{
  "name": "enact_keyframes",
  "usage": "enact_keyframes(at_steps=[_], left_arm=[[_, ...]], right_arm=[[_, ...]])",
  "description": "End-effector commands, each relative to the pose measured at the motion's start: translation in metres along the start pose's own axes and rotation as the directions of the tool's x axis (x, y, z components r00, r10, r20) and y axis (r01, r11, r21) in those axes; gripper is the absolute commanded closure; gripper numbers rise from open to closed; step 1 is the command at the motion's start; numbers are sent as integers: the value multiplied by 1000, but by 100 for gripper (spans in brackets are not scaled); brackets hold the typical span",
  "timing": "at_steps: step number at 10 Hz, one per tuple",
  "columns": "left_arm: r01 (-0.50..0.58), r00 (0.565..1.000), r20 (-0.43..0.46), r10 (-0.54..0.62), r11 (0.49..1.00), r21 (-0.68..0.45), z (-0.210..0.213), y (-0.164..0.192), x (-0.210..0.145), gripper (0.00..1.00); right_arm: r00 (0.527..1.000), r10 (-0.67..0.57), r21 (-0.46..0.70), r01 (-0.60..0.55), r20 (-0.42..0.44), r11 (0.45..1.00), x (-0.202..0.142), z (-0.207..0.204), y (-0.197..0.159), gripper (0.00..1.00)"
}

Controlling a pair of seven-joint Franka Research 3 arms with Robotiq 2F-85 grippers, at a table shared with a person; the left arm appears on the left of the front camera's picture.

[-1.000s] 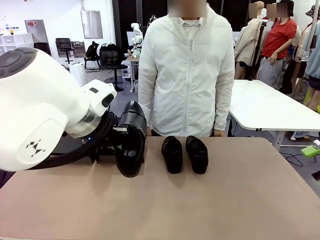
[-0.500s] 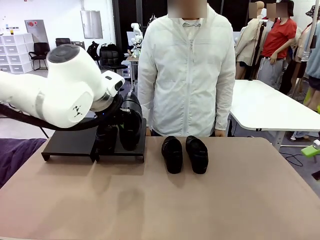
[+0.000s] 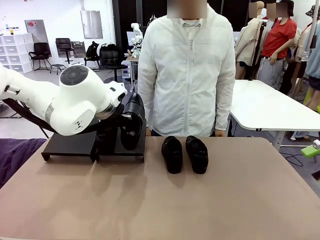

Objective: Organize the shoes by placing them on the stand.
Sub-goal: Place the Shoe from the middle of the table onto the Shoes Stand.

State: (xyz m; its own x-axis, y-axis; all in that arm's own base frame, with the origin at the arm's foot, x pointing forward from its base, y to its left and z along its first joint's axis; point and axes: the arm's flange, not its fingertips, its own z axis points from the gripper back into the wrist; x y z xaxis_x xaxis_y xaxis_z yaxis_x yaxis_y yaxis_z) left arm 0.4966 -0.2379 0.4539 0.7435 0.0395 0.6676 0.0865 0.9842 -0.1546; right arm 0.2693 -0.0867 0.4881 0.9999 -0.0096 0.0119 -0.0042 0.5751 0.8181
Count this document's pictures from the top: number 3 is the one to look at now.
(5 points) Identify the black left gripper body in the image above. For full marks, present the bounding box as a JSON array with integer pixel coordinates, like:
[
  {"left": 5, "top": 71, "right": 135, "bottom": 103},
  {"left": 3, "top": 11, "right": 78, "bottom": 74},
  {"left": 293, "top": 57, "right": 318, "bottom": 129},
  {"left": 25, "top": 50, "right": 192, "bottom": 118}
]
[{"left": 98, "top": 106, "right": 126, "bottom": 131}]

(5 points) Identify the person's right forearm white sleeve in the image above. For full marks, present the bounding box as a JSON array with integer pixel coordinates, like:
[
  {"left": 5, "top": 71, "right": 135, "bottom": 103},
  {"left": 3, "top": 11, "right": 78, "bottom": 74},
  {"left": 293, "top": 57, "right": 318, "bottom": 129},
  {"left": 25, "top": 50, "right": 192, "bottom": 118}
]
[{"left": 138, "top": 82, "right": 157, "bottom": 131}]

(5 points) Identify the person's left forearm white sleeve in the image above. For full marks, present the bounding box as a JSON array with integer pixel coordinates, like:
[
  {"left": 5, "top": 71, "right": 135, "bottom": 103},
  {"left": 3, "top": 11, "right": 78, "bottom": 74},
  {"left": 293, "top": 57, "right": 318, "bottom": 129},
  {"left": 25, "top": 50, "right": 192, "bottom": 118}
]
[{"left": 213, "top": 82, "right": 236, "bottom": 131}]

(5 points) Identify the black quilted bar chair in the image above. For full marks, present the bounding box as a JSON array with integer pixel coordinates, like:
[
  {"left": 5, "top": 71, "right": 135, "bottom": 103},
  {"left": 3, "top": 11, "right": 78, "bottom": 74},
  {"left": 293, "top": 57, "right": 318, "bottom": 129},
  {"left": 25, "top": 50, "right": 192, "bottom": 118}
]
[{"left": 100, "top": 50, "right": 129, "bottom": 83}]

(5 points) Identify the white folding table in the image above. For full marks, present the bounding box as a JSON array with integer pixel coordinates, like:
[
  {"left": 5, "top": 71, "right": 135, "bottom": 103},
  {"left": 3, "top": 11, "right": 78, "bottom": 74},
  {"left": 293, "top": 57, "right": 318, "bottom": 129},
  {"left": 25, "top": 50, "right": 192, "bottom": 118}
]
[{"left": 226, "top": 79, "right": 320, "bottom": 151}]

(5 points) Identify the black bag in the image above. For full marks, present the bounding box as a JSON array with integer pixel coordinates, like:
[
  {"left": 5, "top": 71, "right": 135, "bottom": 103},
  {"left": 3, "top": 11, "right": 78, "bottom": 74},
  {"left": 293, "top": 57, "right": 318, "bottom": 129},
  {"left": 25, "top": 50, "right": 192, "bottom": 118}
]
[{"left": 99, "top": 42, "right": 118, "bottom": 52}]

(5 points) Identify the black backpack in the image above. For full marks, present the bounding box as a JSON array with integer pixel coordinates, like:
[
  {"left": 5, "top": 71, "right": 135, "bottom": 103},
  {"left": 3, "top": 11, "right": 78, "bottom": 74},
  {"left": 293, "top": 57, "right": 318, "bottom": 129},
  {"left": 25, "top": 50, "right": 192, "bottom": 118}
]
[{"left": 84, "top": 40, "right": 101, "bottom": 63}]

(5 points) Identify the person in white jacket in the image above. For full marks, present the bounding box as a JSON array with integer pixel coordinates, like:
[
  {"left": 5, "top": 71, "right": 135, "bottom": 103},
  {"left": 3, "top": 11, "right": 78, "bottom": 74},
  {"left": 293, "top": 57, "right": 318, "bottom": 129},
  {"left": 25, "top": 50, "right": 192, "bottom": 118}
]
[{"left": 137, "top": 0, "right": 236, "bottom": 138}]

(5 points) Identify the black low footstool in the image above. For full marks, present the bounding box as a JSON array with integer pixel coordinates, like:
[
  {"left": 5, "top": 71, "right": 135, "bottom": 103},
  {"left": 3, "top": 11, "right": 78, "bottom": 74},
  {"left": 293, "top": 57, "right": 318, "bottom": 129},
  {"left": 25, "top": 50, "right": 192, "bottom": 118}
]
[{"left": 49, "top": 63, "right": 69, "bottom": 75}]

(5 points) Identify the black bar stool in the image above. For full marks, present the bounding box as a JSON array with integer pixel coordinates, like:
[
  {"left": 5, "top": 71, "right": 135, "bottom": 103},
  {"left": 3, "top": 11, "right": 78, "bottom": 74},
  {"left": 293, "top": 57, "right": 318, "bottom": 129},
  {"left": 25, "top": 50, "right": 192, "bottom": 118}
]
[{"left": 55, "top": 37, "right": 76, "bottom": 65}]

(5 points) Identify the black office armchair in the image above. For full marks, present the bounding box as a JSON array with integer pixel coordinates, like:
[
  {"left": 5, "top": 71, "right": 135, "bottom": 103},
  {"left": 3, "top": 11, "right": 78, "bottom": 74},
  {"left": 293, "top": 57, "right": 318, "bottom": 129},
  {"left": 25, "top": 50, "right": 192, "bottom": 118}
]
[{"left": 28, "top": 42, "right": 53, "bottom": 72}]

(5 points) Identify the purple cloth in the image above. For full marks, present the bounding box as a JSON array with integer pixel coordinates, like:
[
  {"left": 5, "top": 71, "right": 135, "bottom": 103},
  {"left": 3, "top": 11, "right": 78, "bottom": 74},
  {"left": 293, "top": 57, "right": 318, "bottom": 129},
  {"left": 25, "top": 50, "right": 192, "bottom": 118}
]
[{"left": 0, "top": 137, "right": 48, "bottom": 189}]

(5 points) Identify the white clothes rack pole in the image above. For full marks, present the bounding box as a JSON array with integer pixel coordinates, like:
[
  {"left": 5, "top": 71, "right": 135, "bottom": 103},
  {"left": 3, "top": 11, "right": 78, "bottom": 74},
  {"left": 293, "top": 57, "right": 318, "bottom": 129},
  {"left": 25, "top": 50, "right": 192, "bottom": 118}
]
[{"left": 302, "top": 0, "right": 318, "bottom": 61}]

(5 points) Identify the black tripod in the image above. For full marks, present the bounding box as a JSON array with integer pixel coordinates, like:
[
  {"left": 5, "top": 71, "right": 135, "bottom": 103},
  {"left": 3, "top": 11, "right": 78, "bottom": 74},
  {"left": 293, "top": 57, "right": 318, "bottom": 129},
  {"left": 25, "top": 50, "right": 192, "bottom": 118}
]
[{"left": 248, "top": 21, "right": 268, "bottom": 82}]

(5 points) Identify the grey door with red sign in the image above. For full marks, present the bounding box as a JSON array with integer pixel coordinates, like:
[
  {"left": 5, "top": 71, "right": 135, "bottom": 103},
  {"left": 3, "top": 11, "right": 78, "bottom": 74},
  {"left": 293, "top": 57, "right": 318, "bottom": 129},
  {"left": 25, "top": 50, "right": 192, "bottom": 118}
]
[{"left": 24, "top": 19, "right": 53, "bottom": 58}]

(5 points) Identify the white storage drawer cabinet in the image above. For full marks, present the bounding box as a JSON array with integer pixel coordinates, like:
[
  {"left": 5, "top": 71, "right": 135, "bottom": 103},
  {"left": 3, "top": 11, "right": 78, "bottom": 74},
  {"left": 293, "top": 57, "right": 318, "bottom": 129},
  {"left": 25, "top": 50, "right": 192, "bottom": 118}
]
[{"left": 0, "top": 33, "right": 35, "bottom": 75}]

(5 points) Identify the mannequin in beige coat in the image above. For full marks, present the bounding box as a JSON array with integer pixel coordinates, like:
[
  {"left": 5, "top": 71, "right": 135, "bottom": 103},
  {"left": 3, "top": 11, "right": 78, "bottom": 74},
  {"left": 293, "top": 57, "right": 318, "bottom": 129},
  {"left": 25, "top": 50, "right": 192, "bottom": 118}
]
[{"left": 234, "top": 1, "right": 268, "bottom": 81}]

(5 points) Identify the black hat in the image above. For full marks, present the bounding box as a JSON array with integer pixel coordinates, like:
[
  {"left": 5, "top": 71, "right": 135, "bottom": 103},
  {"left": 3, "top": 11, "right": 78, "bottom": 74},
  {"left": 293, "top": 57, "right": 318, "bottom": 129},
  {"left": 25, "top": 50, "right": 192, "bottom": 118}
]
[{"left": 305, "top": 5, "right": 320, "bottom": 18}]

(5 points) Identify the black floor cable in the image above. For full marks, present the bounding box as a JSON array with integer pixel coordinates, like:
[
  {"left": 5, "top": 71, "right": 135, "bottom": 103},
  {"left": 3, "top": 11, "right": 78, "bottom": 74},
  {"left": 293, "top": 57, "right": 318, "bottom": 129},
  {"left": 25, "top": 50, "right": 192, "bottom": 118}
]
[{"left": 284, "top": 153, "right": 304, "bottom": 168}]

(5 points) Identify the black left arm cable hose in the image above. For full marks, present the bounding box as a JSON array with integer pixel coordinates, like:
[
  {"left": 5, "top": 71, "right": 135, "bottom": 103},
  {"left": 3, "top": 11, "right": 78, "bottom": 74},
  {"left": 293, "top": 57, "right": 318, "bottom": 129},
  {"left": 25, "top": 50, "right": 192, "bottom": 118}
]
[{"left": 2, "top": 96, "right": 101, "bottom": 136}]

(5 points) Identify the grey metal wall panel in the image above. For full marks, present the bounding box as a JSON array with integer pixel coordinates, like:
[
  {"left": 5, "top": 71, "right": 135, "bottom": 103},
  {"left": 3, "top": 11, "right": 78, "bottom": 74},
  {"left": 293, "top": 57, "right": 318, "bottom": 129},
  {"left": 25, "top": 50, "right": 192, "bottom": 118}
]
[{"left": 80, "top": 9, "right": 104, "bottom": 40}]

